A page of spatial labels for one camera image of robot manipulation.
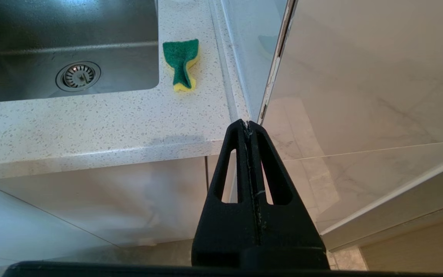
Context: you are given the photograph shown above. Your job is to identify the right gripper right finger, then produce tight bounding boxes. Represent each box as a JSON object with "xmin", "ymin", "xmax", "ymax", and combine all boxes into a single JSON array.
[{"xmin": 250, "ymin": 122, "xmax": 330, "ymax": 269}]

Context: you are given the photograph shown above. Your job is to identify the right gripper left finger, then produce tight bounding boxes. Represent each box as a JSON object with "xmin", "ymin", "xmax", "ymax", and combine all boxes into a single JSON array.
[{"xmin": 192, "ymin": 119, "xmax": 259, "ymax": 269}]

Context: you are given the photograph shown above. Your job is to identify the green and yellow sponge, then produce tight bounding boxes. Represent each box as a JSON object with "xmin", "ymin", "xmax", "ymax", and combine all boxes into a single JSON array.
[{"xmin": 163, "ymin": 38, "xmax": 200, "ymax": 93}]

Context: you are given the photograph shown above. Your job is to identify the metal sink drain strainer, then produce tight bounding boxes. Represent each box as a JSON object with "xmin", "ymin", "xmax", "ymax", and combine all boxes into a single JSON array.
[{"xmin": 55, "ymin": 61, "xmax": 102, "ymax": 92}]

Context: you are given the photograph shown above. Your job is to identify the stainless steel sink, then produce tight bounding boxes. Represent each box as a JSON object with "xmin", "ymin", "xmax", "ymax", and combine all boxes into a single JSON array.
[{"xmin": 0, "ymin": 0, "xmax": 160, "ymax": 103}]

